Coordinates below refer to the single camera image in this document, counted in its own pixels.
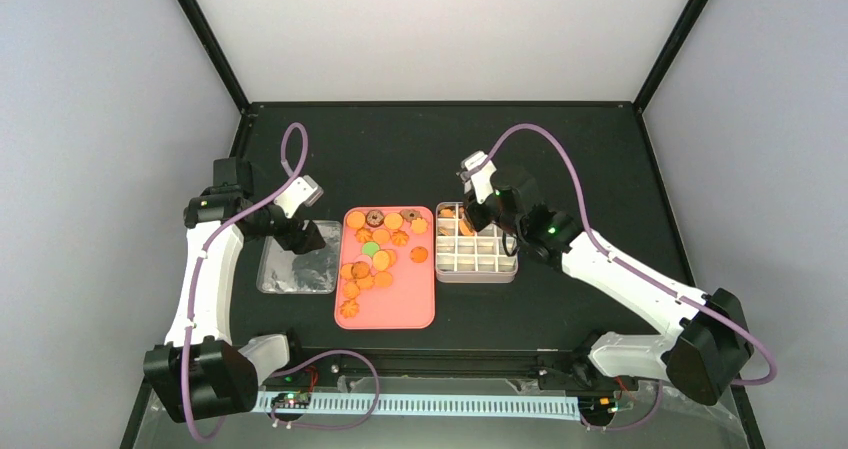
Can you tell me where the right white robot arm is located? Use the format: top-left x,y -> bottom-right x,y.
459,162 -> 754,406

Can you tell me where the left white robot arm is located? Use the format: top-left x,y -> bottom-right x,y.
143,158 -> 325,423

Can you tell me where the beige compartment box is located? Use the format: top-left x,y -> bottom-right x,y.
435,202 -> 519,284

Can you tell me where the pink cookie tray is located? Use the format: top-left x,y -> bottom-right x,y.
334,206 -> 436,330

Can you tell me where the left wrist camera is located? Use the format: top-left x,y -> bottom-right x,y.
274,175 -> 324,219

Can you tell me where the chocolate ring cookie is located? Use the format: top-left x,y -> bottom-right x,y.
365,209 -> 385,228

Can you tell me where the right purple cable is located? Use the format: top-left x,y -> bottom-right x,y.
483,123 -> 778,388

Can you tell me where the purple cable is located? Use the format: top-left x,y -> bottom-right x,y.
483,123 -> 778,388
180,123 -> 309,443

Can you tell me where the light blue slotted cable duct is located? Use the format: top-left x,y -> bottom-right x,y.
252,391 -> 581,422

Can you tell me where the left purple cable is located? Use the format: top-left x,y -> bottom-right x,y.
180,123 -> 309,443

